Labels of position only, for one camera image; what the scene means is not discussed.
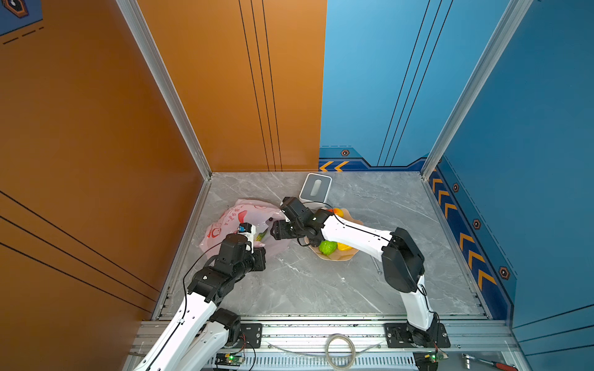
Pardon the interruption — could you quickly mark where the pink plastic bag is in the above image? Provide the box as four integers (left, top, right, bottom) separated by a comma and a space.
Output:
199, 199, 289, 258

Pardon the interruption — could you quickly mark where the green lime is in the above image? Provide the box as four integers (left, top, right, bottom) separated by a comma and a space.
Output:
318, 241, 338, 256

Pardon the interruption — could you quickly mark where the orange green papaya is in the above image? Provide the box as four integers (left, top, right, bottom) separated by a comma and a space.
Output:
256, 229, 269, 242

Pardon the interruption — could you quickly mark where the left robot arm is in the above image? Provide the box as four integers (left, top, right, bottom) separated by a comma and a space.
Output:
136, 224, 265, 370

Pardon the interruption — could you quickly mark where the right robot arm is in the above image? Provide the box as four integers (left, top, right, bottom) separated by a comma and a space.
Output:
271, 197, 440, 347

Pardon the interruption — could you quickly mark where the white grey tissue box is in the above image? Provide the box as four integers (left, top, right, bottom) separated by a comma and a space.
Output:
299, 173, 333, 203

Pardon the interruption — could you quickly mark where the beige fruit plate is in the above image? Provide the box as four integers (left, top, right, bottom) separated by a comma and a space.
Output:
309, 208, 364, 262

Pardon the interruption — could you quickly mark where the green circuit board left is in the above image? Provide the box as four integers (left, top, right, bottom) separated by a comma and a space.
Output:
214, 353, 245, 368

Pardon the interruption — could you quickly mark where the green circuit board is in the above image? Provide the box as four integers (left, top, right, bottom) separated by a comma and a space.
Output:
413, 350, 449, 371
214, 353, 245, 368

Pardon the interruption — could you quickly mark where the green circuit board right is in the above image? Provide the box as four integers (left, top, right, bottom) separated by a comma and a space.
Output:
413, 350, 449, 371

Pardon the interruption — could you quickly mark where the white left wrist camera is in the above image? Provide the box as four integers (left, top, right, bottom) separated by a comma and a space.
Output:
238, 223, 257, 254

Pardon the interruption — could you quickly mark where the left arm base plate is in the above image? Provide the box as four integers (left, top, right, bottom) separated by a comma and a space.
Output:
230, 322, 263, 349

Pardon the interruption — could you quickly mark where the coiled clear cable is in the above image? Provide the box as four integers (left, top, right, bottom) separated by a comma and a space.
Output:
266, 333, 384, 371

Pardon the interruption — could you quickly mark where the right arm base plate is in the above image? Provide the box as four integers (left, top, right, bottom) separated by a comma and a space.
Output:
384, 322, 451, 349

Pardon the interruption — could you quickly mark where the left aluminium corner post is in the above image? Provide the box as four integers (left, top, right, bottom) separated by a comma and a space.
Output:
116, 0, 212, 181

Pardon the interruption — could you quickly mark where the aluminium corner post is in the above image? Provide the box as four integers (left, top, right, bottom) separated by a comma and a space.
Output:
420, 0, 533, 181
116, 0, 212, 181

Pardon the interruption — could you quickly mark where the red handled screwdriver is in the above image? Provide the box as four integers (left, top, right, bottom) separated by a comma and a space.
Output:
461, 353, 518, 371

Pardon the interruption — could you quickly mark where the aluminium front rail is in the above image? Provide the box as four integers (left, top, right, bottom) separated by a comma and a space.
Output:
124, 315, 529, 370

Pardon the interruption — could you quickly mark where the right aluminium corner post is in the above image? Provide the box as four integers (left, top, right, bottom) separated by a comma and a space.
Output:
420, 0, 533, 181

